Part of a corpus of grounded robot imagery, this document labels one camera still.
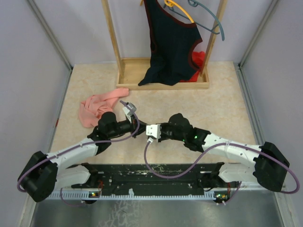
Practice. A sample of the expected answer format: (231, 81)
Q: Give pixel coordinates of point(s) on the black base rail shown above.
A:
(118, 179)

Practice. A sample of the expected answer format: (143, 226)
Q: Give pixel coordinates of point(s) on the red cloth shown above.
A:
(198, 59)

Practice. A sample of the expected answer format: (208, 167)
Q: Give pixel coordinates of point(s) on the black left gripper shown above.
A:
(133, 125)

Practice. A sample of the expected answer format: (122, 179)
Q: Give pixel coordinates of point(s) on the pink cloth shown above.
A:
(95, 106)

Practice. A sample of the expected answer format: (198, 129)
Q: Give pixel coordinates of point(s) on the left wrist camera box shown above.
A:
(129, 109)

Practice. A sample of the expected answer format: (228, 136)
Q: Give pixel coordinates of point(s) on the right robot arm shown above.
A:
(262, 164)

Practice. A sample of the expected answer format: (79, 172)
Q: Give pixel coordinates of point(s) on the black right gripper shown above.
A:
(163, 126)

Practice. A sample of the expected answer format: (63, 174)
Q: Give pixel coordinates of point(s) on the wooden clothes rack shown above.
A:
(132, 70)

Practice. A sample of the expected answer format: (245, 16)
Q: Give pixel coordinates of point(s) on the dark navy tank top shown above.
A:
(172, 43)

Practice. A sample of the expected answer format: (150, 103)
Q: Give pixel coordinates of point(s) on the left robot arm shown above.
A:
(44, 173)

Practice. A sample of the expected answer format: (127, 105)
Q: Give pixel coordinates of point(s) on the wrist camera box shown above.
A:
(129, 109)
(153, 132)

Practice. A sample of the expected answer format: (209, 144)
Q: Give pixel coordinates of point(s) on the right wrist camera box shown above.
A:
(153, 132)

